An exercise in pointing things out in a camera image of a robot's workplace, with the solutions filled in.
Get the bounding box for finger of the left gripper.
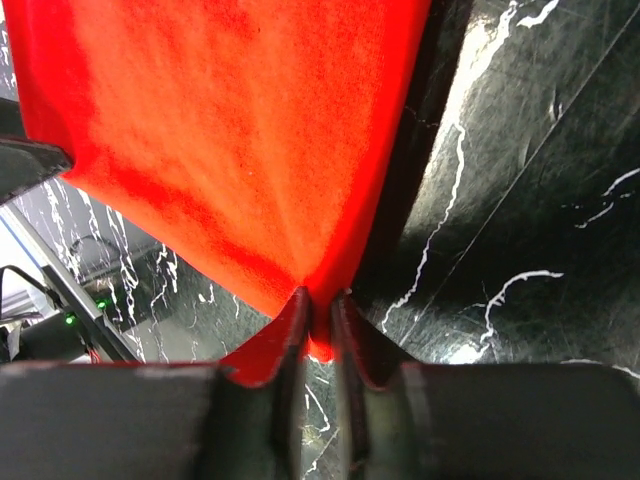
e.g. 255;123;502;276
0;98;73;205

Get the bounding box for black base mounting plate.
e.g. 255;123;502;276
1;205;139;363

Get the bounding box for black marble pattern mat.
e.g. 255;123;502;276
1;1;639;479

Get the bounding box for red t shirt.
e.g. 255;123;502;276
3;1;432;361

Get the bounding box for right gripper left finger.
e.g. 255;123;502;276
1;288;311;479

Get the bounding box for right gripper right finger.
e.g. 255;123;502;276
330;294;639;479

